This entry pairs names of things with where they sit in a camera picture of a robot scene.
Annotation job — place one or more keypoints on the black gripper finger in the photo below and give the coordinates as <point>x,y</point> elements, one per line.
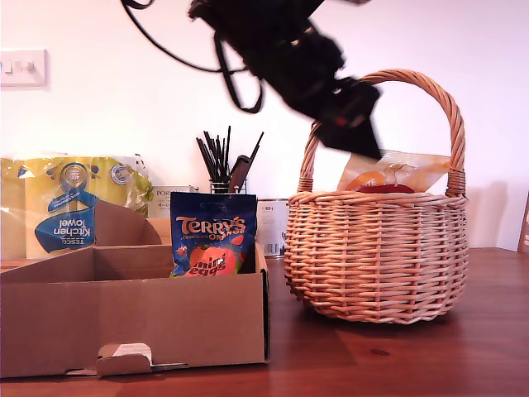
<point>355,132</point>

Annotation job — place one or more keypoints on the red cream Maltesers bag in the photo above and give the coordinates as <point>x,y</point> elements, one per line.
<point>405,173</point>

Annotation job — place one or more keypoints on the blue Terry's orange eggs bag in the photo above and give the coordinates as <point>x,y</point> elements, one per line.
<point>215,231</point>

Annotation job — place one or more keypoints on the white Porlex box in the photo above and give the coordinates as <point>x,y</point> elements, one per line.
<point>159,202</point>

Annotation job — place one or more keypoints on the brown cardboard box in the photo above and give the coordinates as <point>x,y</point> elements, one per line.
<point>124,322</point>

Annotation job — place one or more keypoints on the single slanted black stick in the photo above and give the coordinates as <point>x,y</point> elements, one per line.
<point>254,149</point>

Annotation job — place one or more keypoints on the dark brown wooden spatula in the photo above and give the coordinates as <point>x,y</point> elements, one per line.
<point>239,171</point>

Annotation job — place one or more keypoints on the tin can with white label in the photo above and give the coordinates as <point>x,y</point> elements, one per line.
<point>273,227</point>

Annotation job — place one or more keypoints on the bundle of black sticks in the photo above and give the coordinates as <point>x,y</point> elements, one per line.
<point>215,159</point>

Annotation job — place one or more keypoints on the wooden board with white dots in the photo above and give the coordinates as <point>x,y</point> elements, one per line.
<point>525,231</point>

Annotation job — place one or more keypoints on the yellow kitchen towel pack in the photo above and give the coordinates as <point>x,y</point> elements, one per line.
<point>49,215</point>

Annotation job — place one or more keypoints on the white wall light switch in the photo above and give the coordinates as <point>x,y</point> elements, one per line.
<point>22,68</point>

